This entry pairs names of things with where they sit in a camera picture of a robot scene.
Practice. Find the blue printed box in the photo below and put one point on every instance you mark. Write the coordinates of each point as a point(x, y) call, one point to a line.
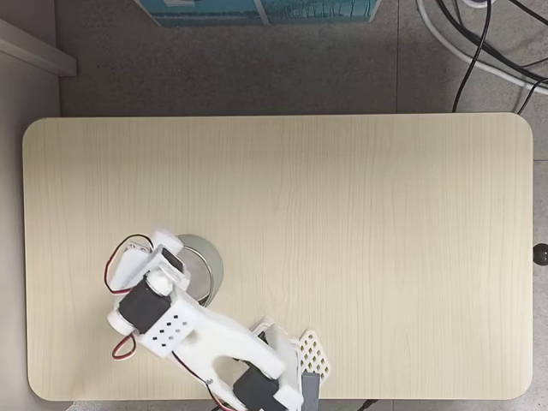
point(214, 10)

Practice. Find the black round knob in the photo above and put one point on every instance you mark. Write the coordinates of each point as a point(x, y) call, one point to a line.
point(541, 254)

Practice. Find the green mug steel interior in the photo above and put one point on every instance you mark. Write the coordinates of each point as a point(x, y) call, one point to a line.
point(215, 261)

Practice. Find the grey table clamp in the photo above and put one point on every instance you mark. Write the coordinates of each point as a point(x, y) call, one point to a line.
point(311, 391)

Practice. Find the white shelf ledge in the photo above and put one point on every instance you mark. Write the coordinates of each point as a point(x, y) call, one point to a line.
point(34, 47)

